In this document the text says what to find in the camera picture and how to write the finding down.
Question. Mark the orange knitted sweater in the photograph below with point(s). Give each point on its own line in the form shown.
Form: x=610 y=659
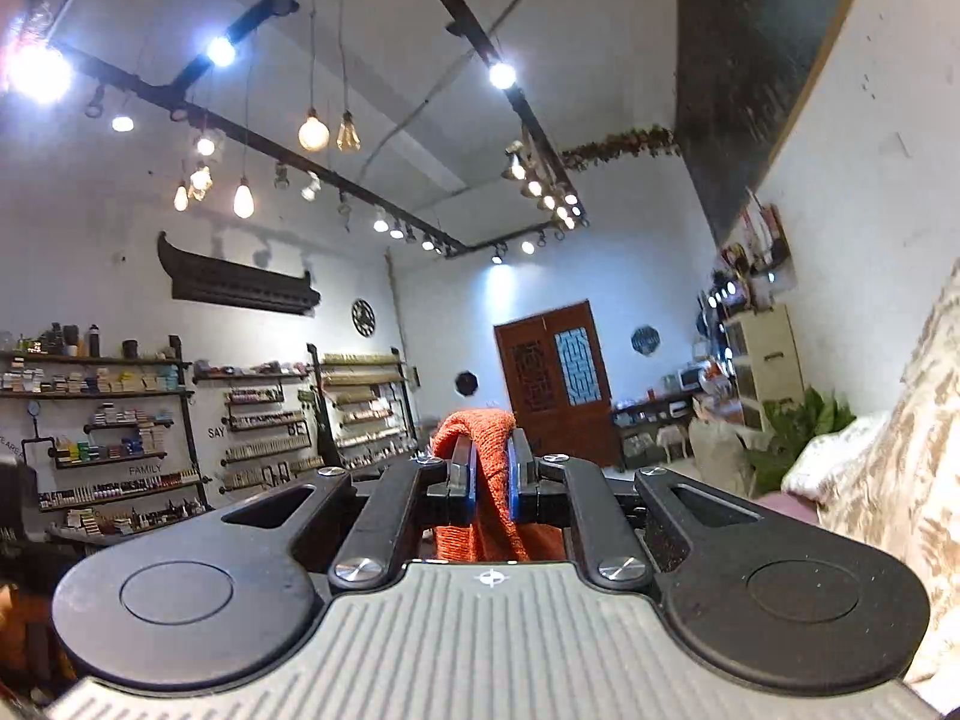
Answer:
x=491 y=465

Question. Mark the cluttered wall shelf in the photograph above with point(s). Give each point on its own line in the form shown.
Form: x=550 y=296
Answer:
x=757 y=255

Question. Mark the side table with appliances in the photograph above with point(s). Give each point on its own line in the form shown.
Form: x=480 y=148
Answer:
x=652 y=420

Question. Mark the brass cluster ceiling lamp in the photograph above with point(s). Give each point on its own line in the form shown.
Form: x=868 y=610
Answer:
x=544 y=187

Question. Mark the black ceiling track light rail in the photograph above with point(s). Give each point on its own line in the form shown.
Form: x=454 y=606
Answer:
x=247 y=139

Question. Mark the white microwave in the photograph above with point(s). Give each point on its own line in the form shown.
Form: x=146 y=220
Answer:
x=691 y=379

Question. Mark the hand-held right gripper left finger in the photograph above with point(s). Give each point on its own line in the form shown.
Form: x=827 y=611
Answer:
x=463 y=484

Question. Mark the beige floral cloth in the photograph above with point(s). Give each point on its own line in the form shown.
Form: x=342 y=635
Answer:
x=907 y=465

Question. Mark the dark carved eave wall ornament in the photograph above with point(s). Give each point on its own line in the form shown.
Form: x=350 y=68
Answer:
x=232 y=281

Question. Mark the brown wooden lattice door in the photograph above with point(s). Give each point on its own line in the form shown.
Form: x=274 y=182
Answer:
x=532 y=375

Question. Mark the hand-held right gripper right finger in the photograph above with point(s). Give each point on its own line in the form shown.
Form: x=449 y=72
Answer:
x=519 y=476

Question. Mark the tall black display shelf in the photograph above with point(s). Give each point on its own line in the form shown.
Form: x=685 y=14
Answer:
x=364 y=405

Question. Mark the wide pipe-frame display shelf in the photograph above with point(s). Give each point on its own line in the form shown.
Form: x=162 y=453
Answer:
x=112 y=420

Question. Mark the round black wall ornament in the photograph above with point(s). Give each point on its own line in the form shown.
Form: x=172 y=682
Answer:
x=362 y=317

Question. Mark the black octagonal wall plaque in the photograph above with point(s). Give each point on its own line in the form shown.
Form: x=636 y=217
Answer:
x=467 y=382

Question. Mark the white plush toy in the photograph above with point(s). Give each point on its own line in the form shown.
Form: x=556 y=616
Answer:
x=720 y=442

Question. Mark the white floral pillow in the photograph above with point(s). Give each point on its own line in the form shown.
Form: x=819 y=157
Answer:
x=832 y=457

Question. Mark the mauve sofa cover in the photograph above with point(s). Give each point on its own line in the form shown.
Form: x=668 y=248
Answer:
x=784 y=508

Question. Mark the wall rack of small bottles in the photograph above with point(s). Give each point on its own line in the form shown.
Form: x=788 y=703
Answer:
x=262 y=420

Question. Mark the blue-grey octagonal wall plaque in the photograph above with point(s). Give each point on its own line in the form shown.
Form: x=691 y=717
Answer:
x=645 y=340

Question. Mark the hanging pendant light bulbs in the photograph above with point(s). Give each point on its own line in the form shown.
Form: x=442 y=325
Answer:
x=313 y=131

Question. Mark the cream cabinet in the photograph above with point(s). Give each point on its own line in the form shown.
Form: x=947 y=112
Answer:
x=769 y=360

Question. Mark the dried vine wall garland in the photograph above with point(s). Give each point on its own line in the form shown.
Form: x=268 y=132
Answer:
x=619 y=144

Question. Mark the green potted plant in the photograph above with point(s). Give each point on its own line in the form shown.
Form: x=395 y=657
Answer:
x=802 y=424

